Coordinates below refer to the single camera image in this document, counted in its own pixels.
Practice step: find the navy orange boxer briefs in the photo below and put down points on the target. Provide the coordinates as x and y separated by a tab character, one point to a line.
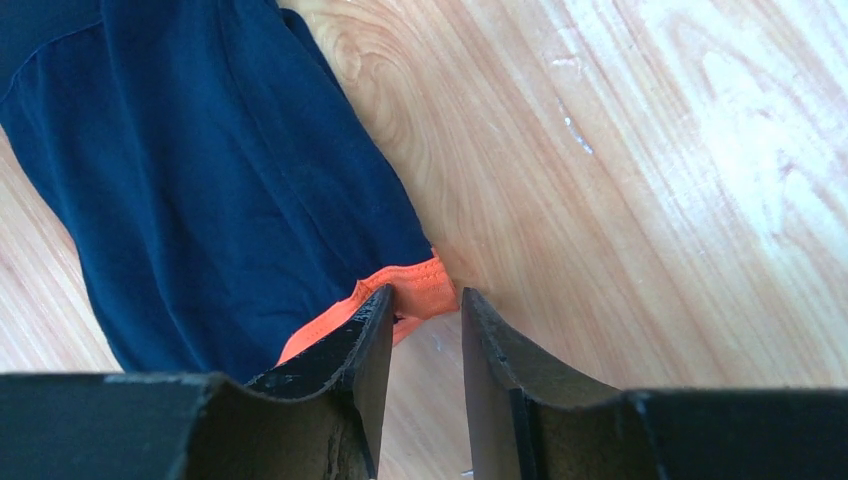
228	207

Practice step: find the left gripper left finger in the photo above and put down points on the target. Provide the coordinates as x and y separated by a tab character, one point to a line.
318	415

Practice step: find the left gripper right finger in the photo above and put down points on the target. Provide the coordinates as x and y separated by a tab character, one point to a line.
532	416

